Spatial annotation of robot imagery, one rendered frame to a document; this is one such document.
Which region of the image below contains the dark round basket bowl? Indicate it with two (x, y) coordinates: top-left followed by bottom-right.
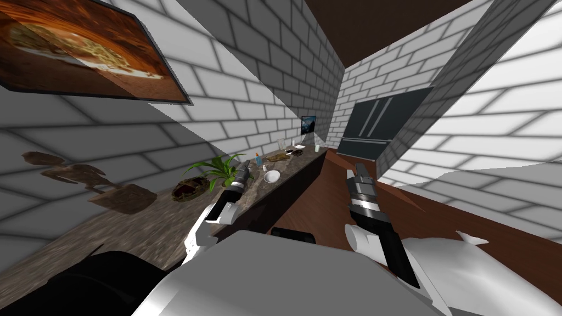
(171, 176), (211, 203)

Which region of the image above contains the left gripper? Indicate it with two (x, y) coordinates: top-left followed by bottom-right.
(235, 160), (252, 184)

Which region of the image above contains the orange framed wall picture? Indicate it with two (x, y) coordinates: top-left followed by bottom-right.
(0, 0), (194, 106)

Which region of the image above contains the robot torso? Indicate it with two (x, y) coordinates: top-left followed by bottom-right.
(131, 227), (445, 316)

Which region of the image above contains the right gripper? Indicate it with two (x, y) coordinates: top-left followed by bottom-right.
(346, 162), (378, 201)

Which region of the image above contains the brown wooden figure sculpture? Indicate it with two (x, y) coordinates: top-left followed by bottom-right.
(21, 151), (159, 216)

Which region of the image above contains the green potted plant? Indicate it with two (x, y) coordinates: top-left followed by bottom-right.
(183, 153), (255, 194)

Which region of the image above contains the small blue wall picture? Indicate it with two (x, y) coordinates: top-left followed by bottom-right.
(300, 115), (317, 136)

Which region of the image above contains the black refrigerator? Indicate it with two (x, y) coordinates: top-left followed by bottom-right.
(336, 86), (435, 162)

